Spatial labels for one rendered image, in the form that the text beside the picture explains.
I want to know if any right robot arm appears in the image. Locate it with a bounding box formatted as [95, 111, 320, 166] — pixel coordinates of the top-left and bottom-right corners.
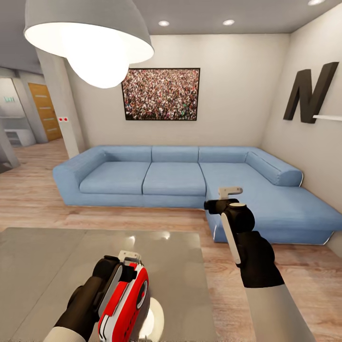
[204, 187, 317, 342]

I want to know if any radio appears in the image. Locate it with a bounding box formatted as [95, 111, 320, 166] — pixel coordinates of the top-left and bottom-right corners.
[98, 262, 149, 342]

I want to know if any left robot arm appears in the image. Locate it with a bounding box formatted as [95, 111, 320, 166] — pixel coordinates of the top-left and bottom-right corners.
[43, 250, 141, 342]

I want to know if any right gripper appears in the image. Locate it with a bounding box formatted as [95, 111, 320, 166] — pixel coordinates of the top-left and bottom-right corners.
[204, 198, 239, 215]

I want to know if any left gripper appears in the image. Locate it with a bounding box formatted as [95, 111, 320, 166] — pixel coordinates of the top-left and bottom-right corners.
[119, 265, 137, 283]

